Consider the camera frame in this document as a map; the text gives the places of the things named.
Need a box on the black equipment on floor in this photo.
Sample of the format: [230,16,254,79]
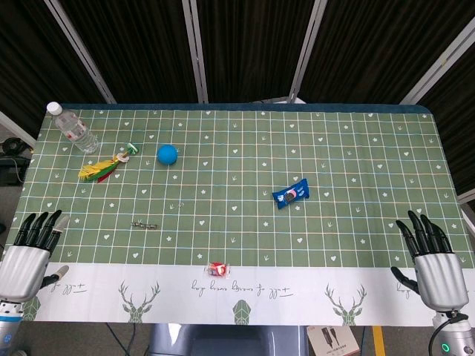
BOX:
[0,136,31,187]

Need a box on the clear plastic water bottle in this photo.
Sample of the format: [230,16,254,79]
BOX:
[46,101,100,154]

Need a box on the blue cookie packet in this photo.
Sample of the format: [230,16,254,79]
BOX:
[272,178,310,210]

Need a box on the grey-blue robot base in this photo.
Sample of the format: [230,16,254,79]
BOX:
[147,323,309,356]

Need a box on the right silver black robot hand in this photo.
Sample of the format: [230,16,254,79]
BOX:
[390,208,469,311]

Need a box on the small red candy wrapper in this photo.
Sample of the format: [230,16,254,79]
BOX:
[206,261,231,277]

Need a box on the green grid tablecloth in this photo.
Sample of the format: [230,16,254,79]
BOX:
[0,102,475,326]

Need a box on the colourful feather shuttlecock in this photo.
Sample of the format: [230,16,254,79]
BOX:
[77,142,140,184]

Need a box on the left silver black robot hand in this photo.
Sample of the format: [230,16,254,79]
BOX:
[0,209,71,303]

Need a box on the blue ball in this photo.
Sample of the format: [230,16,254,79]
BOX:
[157,144,179,166]

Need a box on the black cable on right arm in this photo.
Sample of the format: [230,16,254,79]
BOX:
[429,311,469,356]

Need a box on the white cable product box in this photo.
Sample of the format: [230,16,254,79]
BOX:
[306,324,360,356]

